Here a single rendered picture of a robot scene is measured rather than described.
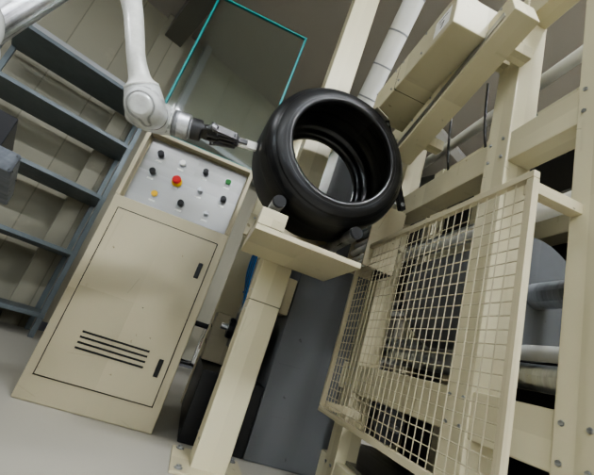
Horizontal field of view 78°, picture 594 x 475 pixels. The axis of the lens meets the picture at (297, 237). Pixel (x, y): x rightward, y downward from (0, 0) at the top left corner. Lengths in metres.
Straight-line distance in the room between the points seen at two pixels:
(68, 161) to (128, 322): 2.76
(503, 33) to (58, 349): 2.00
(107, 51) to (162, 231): 3.23
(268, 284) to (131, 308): 0.62
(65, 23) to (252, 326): 3.94
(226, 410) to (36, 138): 3.41
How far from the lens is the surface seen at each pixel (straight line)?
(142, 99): 1.17
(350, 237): 1.24
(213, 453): 1.52
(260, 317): 1.48
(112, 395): 1.78
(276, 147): 1.25
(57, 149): 4.30
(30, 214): 4.17
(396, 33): 2.54
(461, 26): 1.53
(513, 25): 1.53
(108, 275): 1.78
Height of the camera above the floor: 0.45
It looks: 18 degrees up
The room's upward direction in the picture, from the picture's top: 18 degrees clockwise
